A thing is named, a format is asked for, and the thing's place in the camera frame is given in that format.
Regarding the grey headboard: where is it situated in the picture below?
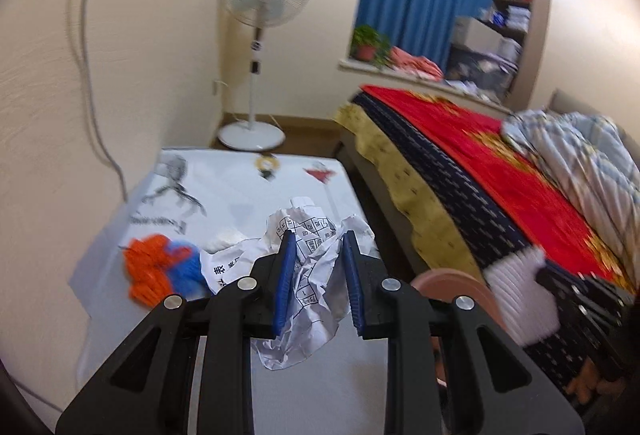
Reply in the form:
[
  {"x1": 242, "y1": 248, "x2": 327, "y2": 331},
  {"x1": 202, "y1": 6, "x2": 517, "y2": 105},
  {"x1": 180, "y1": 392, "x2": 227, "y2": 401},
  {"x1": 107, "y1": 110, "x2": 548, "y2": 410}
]
[{"x1": 547, "y1": 89, "x2": 640, "y2": 128}]

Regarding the pink plastic bin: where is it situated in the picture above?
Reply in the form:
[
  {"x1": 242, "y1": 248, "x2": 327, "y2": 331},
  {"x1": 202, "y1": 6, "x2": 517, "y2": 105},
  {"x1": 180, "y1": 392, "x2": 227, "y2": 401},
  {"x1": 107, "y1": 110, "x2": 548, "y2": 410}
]
[{"x1": 410, "y1": 268, "x2": 506, "y2": 383}]

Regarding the grey power cable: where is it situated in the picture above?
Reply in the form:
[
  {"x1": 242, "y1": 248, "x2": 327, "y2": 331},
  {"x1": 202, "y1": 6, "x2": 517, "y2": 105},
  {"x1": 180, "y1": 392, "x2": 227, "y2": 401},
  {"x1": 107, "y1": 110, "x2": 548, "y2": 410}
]
[{"x1": 67, "y1": 0, "x2": 128, "y2": 203}]

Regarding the red patterned blanket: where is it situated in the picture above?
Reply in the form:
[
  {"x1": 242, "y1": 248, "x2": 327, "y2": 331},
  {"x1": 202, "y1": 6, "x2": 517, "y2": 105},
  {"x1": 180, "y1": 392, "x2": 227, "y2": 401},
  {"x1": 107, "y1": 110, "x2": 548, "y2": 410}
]
[{"x1": 361, "y1": 85, "x2": 638, "y2": 291}]

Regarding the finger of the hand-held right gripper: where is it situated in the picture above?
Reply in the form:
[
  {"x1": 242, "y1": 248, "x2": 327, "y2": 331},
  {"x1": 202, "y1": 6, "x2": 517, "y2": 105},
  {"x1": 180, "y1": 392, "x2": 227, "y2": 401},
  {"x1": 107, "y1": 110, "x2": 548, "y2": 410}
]
[{"x1": 535, "y1": 262, "x2": 593, "y2": 298}]

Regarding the person's right hand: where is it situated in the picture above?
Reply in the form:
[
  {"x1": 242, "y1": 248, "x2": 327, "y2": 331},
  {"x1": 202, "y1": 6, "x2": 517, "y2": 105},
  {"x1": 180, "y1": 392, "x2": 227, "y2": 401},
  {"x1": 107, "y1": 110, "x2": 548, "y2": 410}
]
[{"x1": 567, "y1": 359, "x2": 626, "y2": 408}]

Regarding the wooden bookshelf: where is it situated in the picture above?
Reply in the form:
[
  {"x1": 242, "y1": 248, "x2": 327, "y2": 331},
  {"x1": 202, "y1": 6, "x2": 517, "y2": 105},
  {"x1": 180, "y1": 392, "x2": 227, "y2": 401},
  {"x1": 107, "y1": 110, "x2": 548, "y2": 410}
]
[{"x1": 492, "y1": 0, "x2": 553, "y2": 100}]

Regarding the grey table mat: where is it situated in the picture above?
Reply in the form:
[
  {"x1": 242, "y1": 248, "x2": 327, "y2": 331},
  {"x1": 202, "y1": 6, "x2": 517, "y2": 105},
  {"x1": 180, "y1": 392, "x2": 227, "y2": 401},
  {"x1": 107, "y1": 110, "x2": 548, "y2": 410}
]
[{"x1": 70, "y1": 235, "x2": 436, "y2": 435}]

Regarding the white crumpled cloth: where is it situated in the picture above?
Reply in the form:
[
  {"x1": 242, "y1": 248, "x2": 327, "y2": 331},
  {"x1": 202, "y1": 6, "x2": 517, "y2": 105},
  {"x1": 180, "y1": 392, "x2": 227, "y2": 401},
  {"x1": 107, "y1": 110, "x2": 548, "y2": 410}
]
[{"x1": 445, "y1": 80, "x2": 501, "y2": 102}]

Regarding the stack of white packages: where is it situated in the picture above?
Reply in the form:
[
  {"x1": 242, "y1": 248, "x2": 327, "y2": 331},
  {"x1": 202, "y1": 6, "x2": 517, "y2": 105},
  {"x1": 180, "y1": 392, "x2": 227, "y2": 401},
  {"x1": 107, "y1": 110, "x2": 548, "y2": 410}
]
[{"x1": 505, "y1": 7, "x2": 531, "y2": 33}]

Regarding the pink folded cloth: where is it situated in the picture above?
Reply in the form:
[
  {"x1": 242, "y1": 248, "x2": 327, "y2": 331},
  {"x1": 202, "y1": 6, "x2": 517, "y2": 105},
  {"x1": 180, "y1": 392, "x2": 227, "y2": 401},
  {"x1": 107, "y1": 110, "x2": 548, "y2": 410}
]
[{"x1": 389, "y1": 46, "x2": 446, "y2": 80}]

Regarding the white cardboard box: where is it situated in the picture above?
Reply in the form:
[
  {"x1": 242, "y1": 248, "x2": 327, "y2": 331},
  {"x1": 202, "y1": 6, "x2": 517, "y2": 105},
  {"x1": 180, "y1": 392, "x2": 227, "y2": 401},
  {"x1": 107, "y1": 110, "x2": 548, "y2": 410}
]
[{"x1": 452, "y1": 15, "x2": 501, "y2": 50}]

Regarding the white printed cloth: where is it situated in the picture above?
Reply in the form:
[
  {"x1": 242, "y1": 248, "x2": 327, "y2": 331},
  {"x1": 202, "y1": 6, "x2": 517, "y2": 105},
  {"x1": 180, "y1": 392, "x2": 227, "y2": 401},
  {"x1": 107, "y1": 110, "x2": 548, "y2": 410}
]
[{"x1": 117, "y1": 146, "x2": 373, "y2": 266}]

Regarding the potted green plant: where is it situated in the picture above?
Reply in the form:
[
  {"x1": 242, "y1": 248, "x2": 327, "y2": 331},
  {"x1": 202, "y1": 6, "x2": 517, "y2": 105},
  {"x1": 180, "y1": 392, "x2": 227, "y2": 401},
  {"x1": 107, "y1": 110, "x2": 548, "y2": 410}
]
[{"x1": 350, "y1": 25, "x2": 393, "y2": 66}]

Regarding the white lidded container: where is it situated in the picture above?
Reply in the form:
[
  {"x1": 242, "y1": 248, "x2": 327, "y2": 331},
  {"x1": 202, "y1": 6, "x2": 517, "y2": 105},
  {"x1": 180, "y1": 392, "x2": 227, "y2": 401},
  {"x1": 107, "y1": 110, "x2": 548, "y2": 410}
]
[{"x1": 497, "y1": 37, "x2": 523, "y2": 63}]

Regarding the printed paper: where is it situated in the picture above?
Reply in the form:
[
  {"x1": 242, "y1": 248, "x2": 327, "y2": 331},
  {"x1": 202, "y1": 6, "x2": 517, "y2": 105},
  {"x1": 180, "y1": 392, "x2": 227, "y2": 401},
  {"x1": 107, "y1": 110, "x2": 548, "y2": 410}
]
[{"x1": 200, "y1": 196, "x2": 378, "y2": 372}]

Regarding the small white foam net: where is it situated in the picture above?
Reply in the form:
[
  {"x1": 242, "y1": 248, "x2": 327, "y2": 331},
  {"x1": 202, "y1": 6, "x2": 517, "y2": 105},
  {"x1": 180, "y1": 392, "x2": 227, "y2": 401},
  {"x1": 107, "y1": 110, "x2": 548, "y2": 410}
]
[{"x1": 205, "y1": 226, "x2": 246, "y2": 256}]

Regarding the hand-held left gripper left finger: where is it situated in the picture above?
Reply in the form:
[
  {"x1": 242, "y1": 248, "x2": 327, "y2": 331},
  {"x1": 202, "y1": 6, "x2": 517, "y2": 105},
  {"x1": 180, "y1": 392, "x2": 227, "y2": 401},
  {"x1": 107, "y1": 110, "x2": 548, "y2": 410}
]
[{"x1": 55, "y1": 231, "x2": 297, "y2": 435}]

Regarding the striped blue white quilt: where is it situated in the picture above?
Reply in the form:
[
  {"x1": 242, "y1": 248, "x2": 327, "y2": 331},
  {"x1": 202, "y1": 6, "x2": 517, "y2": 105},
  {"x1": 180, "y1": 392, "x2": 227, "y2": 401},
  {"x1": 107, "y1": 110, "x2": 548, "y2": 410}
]
[{"x1": 501, "y1": 110, "x2": 640, "y2": 291}]

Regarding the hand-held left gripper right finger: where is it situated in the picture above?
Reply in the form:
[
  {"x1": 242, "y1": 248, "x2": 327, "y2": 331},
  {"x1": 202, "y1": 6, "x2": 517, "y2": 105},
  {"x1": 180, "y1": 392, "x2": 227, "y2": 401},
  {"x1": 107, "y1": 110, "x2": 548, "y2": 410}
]
[{"x1": 341, "y1": 230, "x2": 586, "y2": 435}]

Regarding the blue plastic piece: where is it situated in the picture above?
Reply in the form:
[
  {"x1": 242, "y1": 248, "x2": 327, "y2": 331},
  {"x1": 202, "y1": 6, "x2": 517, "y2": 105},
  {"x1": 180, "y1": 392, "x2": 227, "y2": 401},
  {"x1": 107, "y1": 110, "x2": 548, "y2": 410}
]
[{"x1": 167, "y1": 240, "x2": 202, "y2": 288}]

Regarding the bed with red blanket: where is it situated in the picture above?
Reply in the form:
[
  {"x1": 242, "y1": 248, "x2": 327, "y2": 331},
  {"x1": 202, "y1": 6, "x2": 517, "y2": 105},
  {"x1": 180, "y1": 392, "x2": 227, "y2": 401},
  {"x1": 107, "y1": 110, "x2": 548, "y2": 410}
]
[{"x1": 334, "y1": 90, "x2": 638, "y2": 396}]

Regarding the grey bed frame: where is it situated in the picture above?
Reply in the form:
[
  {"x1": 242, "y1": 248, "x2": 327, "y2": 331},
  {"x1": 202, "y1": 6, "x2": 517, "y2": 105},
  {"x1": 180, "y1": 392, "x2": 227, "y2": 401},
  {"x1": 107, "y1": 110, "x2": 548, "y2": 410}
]
[{"x1": 340, "y1": 135, "x2": 421, "y2": 266}]

